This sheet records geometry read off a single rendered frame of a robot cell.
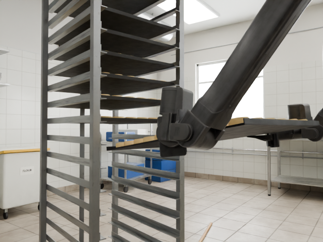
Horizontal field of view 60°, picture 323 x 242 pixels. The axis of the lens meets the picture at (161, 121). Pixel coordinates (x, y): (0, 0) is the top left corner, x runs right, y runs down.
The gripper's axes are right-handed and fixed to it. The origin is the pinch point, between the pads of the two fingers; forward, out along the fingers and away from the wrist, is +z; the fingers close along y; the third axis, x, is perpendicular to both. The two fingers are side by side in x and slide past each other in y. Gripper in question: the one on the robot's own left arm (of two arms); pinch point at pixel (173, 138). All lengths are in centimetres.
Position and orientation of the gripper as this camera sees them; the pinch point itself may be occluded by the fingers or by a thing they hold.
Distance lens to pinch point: 78.4
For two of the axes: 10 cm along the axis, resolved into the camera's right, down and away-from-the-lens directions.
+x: 9.9, -0.9, -0.7
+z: 0.8, 1.2, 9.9
